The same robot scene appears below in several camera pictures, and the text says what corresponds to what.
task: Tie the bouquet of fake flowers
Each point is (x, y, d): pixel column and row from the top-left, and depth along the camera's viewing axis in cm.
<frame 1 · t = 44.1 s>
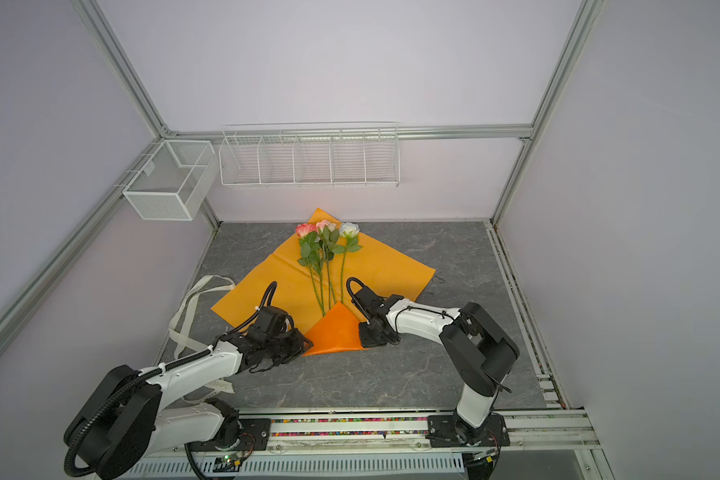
left hand: (310, 349, 86), fingers open
right hand: (370, 343, 89), fingers closed
orange yellow wrapping paper: (380, 266, 113), on the table
pink fake rose: (309, 254, 110), point 3 cm above the table
white fake rose far right: (349, 231, 114), point 5 cm above the table

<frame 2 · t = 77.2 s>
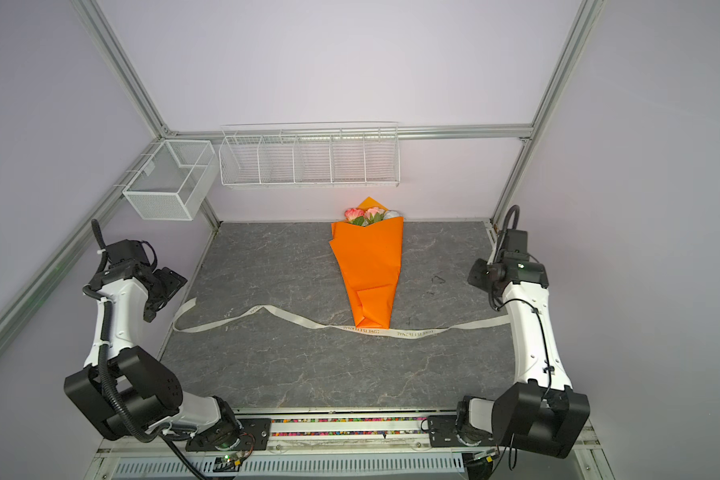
left hand: (171, 295, 80), fingers open
right hand: (482, 279, 79), fingers open
orange yellow wrapping paper: (369, 259, 110), on the table
pink fake rose: (354, 216, 118), point 6 cm above the table
cream printed ribbon: (362, 328, 93), on the table
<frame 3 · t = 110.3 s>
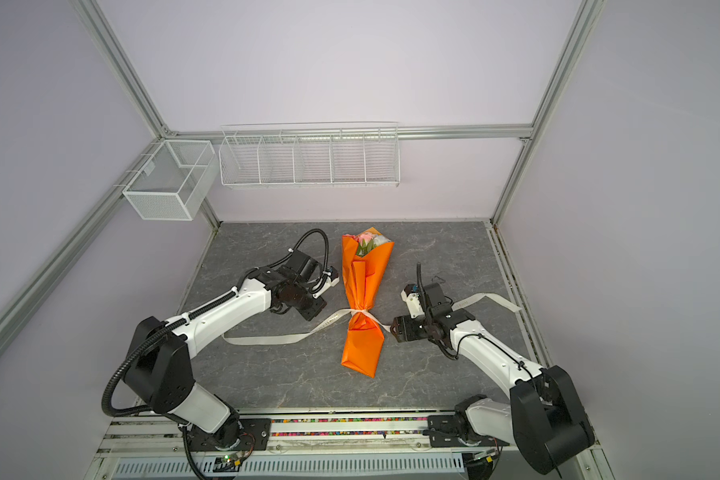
left hand: (318, 308, 85), fingers closed
right hand: (403, 328, 86), fingers open
orange yellow wrapping paper: (362, 276, 96), point 9 cm above the table
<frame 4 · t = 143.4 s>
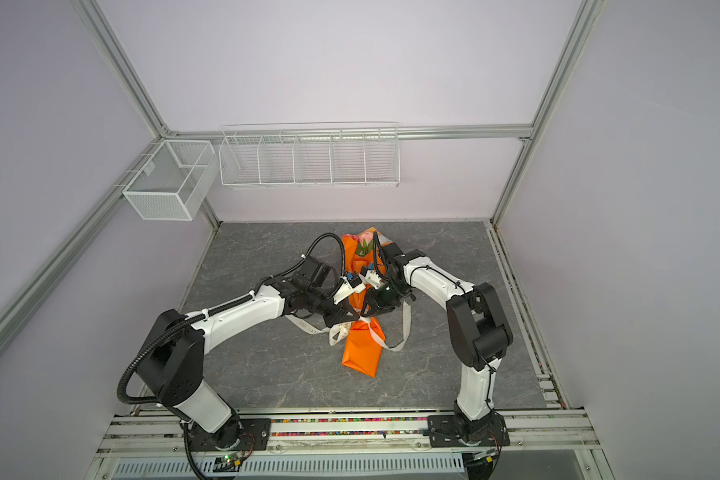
left hand: (355, 319, 81), fingers closed
right hand: (368, 317, 87), fingers open
